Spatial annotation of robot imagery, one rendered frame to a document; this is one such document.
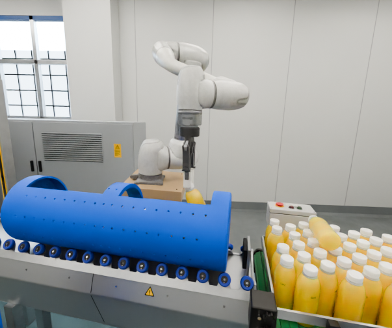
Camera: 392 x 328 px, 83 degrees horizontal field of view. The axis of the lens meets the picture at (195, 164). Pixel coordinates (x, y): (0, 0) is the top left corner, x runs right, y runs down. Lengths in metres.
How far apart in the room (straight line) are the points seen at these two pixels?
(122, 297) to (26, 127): 2.33
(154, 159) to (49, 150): 1.67
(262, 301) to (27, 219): 0.86
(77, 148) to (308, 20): 3.54
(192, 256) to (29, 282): 0.70
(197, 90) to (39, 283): 0.97
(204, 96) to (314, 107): 3.23
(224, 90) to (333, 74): 3.34
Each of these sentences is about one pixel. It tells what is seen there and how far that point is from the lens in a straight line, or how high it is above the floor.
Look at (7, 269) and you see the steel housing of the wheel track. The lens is 1.28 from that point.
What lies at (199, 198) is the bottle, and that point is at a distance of 0.87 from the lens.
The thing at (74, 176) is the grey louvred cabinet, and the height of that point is 0.84.
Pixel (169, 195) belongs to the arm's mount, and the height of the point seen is 1.04.
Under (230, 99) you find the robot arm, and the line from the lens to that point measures 0.86.
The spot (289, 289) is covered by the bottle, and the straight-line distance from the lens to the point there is 0.83.
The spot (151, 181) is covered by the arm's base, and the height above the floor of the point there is 1.10.
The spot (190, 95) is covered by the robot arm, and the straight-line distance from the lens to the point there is 0.79.
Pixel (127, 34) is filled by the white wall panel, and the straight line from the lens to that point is 3.95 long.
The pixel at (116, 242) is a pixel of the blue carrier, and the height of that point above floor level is 1.07.
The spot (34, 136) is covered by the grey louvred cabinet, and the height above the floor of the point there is 1.27.
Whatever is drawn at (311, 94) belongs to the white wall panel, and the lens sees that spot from 3.93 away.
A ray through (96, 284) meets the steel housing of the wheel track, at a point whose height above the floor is 0.87.
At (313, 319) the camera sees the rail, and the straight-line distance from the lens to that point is 0.80.
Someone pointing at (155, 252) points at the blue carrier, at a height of 1.05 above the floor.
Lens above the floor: 1.50
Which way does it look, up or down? 11 degrees down
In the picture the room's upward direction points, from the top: 2 degrees clockwise
